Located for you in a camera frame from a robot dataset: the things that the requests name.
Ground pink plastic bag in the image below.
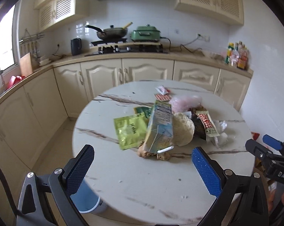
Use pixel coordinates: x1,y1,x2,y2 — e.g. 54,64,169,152
169,95,202,113

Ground window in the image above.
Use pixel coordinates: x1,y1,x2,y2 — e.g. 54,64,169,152
0,6,15,70

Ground round white marble table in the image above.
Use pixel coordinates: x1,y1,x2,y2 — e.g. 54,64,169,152
72,80,255,225

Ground black wok with lid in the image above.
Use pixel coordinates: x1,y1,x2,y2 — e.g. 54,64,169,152
85,22,133,40

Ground wooden cutting board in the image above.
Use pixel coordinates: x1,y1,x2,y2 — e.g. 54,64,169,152
19,53,33,77

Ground dark green snack packet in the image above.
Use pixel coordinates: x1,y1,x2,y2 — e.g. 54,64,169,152
134,106,152,119

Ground red patterned small packet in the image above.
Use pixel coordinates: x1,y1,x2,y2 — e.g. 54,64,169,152
154,93,172,102

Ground light green snack packet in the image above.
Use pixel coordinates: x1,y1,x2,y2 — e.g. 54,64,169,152
114,113,148,150

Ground black gas stove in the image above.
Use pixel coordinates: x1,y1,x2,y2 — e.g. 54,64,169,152
84,38,168,57

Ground red white snack wrapper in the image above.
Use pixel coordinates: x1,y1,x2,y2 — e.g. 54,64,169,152
196,110,220,137

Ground stacked white bowls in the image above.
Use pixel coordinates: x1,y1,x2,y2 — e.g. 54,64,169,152
39,56,51,66

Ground condiment bottles group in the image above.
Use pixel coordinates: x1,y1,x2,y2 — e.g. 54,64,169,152
225,41,249,70

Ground black electric kettle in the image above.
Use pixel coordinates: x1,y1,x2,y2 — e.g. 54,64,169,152
70,38,82,56

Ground blue plastic trash bucket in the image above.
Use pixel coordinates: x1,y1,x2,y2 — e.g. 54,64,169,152
70,180,108,214

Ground kitchen cabinets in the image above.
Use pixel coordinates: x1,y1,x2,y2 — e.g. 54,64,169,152
0,58,251,170
34,0,244,32

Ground brown paper trash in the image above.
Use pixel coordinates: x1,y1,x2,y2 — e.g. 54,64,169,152
137,141,174,161

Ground hanging utensil rack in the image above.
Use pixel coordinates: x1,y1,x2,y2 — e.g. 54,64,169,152
18,29,45,58

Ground lower kitchen cabinets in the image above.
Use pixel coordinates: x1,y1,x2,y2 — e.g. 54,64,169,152
0,58,251,170

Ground red plastic basin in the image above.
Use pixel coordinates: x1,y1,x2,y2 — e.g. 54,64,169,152
7,76,25,89

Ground green electric cooker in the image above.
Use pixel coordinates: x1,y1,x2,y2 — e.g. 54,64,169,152
130,24,161,42

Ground upper kitchen cabinets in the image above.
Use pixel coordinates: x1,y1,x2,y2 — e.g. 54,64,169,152
34,0,244,32

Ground milk carton with straw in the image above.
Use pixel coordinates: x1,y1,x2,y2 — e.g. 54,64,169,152
144,101,173,153

